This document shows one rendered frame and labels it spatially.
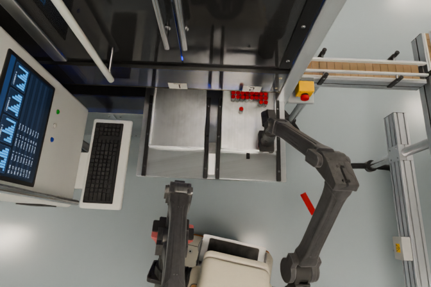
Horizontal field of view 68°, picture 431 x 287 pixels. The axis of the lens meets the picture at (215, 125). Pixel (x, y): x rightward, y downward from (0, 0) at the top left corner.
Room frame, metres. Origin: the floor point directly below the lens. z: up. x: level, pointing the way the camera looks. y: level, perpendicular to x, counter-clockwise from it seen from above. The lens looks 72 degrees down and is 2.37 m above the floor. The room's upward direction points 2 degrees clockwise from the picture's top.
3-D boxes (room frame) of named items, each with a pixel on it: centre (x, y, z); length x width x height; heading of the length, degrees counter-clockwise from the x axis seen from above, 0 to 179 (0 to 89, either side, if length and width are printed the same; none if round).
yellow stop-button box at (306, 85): (0.64, -0.41, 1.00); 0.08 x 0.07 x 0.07; 179
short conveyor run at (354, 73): (0.78, -0.70, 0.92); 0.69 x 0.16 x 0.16; 89
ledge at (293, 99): (0.68, -0.43, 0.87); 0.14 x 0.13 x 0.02; 179
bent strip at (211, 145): (0.31, 0.01, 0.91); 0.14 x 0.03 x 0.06; 179
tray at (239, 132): (0.53, -0.16, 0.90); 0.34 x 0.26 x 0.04; 179
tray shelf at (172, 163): (0.46, 0.01, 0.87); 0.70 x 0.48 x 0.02; 89
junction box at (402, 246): (-0.08, -1.04, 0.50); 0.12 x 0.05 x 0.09; 179
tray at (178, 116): (0.53, 0.18, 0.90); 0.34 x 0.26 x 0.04; 179
